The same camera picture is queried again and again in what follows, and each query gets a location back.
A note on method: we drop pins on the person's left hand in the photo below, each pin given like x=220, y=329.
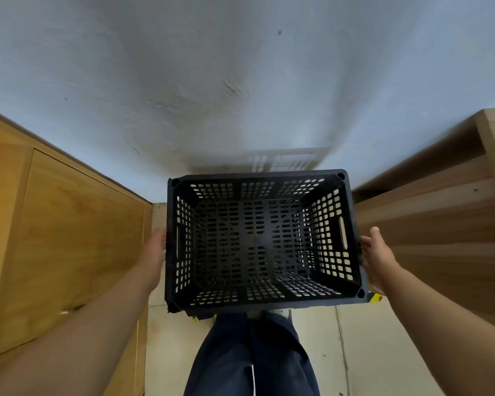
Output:
x=150, y=261

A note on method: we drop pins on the person's right hand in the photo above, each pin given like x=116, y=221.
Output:
x=381, y=263

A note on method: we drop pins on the person's right thumb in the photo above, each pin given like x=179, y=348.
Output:
x=378, y=239

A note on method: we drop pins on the person's left thumb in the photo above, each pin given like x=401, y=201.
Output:
x=160, y=239

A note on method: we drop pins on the black perforated plastic crate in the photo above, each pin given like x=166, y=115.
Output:
x=255, y=239

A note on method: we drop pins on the person's left forearm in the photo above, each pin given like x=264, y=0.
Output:
x=78, y=338

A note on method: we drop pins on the person's right forearm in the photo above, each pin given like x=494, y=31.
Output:
x=445, y=334

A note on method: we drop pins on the yellow and black floor tape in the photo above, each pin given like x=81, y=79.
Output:
x=376, y=298

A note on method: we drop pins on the brown wood-grain shelf unit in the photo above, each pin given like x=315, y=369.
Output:
x=445, y=226

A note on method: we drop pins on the light wooden cabinet with door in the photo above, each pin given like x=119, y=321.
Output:
x=66, y=243

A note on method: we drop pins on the dark blue trousers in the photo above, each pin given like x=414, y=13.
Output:
x=247, y=358

